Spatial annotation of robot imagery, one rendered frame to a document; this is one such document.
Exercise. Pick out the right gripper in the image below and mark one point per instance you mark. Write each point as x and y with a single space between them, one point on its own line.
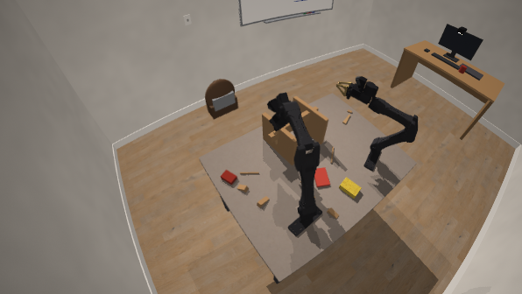
348 89

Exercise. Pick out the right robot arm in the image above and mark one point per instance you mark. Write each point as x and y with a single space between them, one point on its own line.
380 106

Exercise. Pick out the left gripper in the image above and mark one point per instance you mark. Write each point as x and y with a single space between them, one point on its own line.
278 125

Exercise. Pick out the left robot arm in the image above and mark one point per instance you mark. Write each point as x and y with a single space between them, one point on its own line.
304 163

